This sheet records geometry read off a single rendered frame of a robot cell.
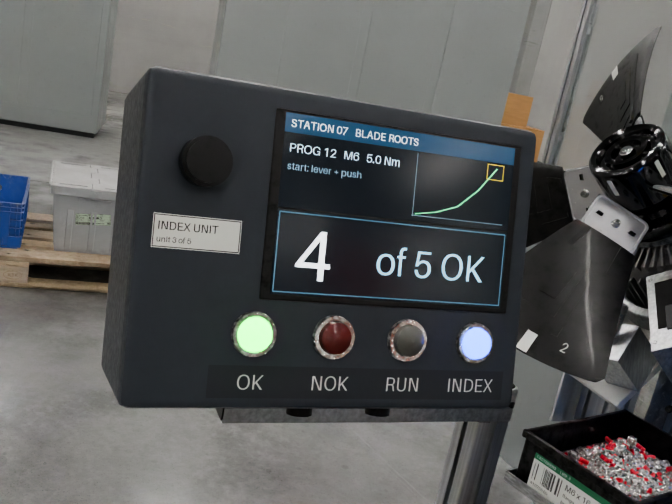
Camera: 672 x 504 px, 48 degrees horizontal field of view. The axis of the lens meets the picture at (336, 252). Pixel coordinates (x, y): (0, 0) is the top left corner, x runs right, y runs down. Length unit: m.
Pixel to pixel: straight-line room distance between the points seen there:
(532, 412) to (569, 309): 1.51
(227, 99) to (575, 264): 0.81
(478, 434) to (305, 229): 0.25
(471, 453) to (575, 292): 0.56
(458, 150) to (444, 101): 6.36
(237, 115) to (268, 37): 6.03
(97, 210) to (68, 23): 4.49
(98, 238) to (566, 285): 2.90
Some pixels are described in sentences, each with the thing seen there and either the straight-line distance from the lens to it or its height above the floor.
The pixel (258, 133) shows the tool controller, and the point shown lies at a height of 1.23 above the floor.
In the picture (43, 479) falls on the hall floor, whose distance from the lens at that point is 2.33.
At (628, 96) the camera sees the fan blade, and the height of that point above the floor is 1.30.
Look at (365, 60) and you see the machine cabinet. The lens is 6.61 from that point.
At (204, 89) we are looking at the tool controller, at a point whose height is 1.25.
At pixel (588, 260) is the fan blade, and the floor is 1.06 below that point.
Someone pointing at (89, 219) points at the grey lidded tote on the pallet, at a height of 0.32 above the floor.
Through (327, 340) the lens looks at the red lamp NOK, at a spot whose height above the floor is 1.12.
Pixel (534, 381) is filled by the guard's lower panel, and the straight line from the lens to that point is 2.61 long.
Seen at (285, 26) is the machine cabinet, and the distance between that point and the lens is 6.48.
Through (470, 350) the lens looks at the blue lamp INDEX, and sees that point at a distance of 0.49.
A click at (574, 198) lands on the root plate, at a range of 1.32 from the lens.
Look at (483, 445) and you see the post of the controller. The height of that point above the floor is 1.00.
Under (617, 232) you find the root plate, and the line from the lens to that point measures 1.21.
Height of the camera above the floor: 1.28
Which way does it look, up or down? 15 degrees down
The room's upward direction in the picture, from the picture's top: 11 degrees clockwise
